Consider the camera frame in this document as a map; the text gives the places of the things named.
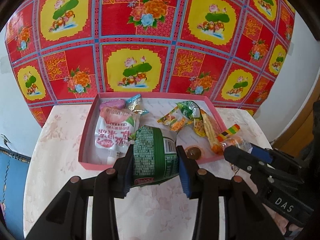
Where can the yellow corn stick packet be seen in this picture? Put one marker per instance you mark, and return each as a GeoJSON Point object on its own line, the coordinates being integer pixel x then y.
{"type": "Point", "coordinates": [211, 129]}

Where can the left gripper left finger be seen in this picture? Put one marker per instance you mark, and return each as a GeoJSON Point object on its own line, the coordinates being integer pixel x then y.
{"type": "Point", "coordinates": [66, 215]}

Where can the orange fruit candy packet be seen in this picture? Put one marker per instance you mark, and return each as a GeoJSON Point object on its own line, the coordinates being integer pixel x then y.
{"type": "Point", "coordinates": [174, 120]}

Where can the rainbow striped candy packet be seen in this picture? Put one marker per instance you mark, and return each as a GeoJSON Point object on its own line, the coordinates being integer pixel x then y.
{"type": "Point", "coordinates": [234, 137]}

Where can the green pea snack packet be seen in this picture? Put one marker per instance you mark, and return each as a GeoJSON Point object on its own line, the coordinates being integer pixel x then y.
{"type": "Point", "coordinates": [190, 110]}

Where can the white pink drink pouch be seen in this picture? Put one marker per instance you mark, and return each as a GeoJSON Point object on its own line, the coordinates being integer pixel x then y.
{"type": "Point", "coordinates": [114, 129]}

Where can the purple pink snack packet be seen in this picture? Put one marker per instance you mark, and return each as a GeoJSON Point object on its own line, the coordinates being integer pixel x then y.
{"type": "Point", "coordinates": [115, 103]}

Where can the blue cabinet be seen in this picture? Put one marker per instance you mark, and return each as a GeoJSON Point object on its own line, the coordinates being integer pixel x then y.
{"type": "Point", "coordinates": [14, 169]}

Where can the red floral patterned sheet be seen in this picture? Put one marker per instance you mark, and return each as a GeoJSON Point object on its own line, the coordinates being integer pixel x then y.
{"type": "Point", "coordinates": [68, 51]}

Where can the dark green pea bag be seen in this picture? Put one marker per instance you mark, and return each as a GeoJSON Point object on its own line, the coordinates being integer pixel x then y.
{"type": "Point", "coordinates": [155, 156]}

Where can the brown round jelly cup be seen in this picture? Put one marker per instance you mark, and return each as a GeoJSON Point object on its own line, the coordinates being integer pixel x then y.
{"type": "Point", "coordinates": [194, 152]}

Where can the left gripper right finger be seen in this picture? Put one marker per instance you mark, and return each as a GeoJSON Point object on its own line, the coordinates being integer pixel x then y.
{"type": "Point", "coordinates": [226, 209]}

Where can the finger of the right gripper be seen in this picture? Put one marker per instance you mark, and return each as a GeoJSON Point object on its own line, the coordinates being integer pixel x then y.
{"type": "Point", "coordinates": [246, 162]}
{"type": "Point", "coordinates": [261, 153]}

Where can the pink shallow cardboard box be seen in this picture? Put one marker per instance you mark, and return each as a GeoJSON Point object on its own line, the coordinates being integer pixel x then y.
{"type": "Point", "coordinates": [158, 105]}

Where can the blue clear candy packet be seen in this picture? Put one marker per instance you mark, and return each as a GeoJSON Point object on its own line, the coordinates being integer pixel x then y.
{"type": "Point", "coordinates": [134, 104]}

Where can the yellow round jelly cup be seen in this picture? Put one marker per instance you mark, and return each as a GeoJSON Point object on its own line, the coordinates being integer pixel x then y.
{"type": "Point", "coordinates": [199, 128]}

